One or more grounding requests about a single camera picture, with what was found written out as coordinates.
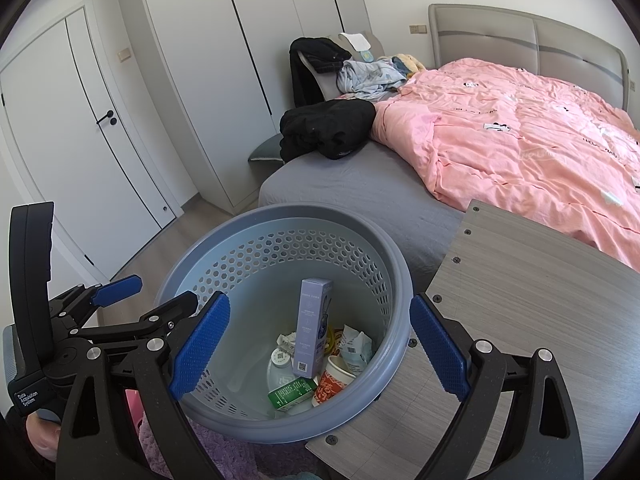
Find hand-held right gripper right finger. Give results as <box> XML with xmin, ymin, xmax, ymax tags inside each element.
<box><xmin>409</xmin><ymin>296</ymin><xmax>586</xmax><ymax>480</ymax></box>

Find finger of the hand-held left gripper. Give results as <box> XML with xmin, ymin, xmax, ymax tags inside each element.
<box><xmin>69</xmin><ymin>290</ymin><xmax>199</xmax><ymax>347</ymax></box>
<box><xmin>49</xmin><ymin>274</ymin><xmax>144</xmax><ymax>332</ymax></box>

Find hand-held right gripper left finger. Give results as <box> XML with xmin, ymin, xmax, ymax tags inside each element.
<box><xmin>56</xmin><ymin>291</ymin><xmax>232</xmax><ymax>480</ymax></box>

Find white bottle cap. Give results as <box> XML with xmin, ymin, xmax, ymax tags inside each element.
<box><xmin>267</xmin><ymin>350</ymin><xmax>295</xmax><ymax>386</ymax></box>

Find white wet wipe packet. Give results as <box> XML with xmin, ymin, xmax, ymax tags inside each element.
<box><xmin>340</xmin><ymin>325</ymin><xmax>373</xmax><ymax>376</ymax></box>

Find blue perforated plastic basket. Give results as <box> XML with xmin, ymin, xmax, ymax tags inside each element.
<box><xmin>154</xmin><ymin>203</ymin><xmax>416</xmax><ymax>446</ymax></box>

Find green cardboard box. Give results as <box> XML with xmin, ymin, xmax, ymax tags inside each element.
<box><xmin>267</xmin><ymin>376</ymin><xmax>319</xmax><ymax>412</ymax></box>

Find red and white paper cup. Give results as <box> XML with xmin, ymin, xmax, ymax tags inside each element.
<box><xmin>312</xmin><ymin>355</ymin><xmax>357</xmax><ymax>408</ymax></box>

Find purple cardboard box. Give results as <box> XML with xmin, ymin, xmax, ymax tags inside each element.
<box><xmin>291</xmin><ymin>277</ymin><xmax>334</xmax><ymax>378</ymax></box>

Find person's left hand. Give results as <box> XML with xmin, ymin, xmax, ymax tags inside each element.
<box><xmin>27</xmin><ymin>407</ymin><xmax>63</xmax><ymax>463</ymax></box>

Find pink plastic object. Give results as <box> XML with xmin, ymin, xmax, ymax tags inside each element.
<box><xmin>125</xmin><ymin>390</ymin><xmax>143</xmax><ymax>426</ymax></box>

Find purple fluffy rug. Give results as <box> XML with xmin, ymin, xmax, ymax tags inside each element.
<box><xmin>137</xmin><ymin>420</ymin><xmax>311</xmax><ymax>480</ymax></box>

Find white door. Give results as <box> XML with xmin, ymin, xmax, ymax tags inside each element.
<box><xmin>0</xmin><ymin>5</ymin><xmax>178</xmax><ymax>283</ymax></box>

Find grey upholstered bed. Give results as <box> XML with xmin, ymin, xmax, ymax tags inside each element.
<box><xmin>257</xmin><ymin>4</ymin><xmax>640</xmax><ymax>311</ymax></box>

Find white wardrobe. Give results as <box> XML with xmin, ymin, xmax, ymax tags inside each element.
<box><xmin>135</xmin><ymin>0</ymin><xmax>381</xmax><ymax>211</ymax></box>

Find pink blanket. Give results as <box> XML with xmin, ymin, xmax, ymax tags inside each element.
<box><xmin>370</xmin><ymin>57</ymin><xmax>640</xmax><ymax>266</ymax></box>

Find black clothes pile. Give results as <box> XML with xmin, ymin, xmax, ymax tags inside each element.
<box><xmin>279</xmin><ymin>100</ymin><xmax>377</xmax><ymax>163</ymax></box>

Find light blue clothes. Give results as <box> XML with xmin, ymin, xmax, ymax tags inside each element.
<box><xmin>336</xmin><ymin>57</ymin><xmax>408</xmax><ymax>101</ymax></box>

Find yellow plush toy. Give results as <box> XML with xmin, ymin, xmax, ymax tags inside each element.
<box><xmin>392</xmin><ymin>52</ymin><xmax>427</xmax><ymax>81</ymax></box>

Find black jacket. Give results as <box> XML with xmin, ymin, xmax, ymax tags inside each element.
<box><xmin>289</xmin><ymin>36</ymin><xmax>353</xmax><ymax>111</ymax></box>

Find white cloth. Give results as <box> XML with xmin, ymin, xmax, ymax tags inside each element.
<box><xmin>338</xmin><ymin>32</ymin><xmax>373</xmax><ymax>61</ymax></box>

